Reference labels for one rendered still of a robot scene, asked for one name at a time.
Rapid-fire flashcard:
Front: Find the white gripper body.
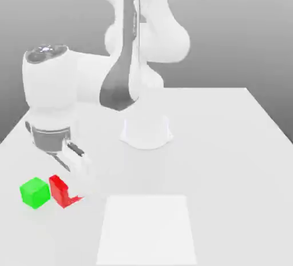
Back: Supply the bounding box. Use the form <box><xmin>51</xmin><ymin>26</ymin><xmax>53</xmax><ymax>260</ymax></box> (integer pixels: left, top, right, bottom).
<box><xmin>46</xmin><ymin>145</ymin><xmax>93</xmax><ymax>190</ymax></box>

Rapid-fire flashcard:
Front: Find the small red cube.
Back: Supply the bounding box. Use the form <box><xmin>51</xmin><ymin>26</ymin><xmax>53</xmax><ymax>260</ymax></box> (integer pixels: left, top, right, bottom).
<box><xmin>48</xmin><ymin>174</ymin><xmax>85</xmax><ymax>209</ymax></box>

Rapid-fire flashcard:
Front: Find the small green cube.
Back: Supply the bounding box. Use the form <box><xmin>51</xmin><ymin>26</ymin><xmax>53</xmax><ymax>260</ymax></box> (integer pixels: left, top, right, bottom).
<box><xmin>19</xmin><ymin>176</ymin><xmax>52</xmax><ymax>210</ymax></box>

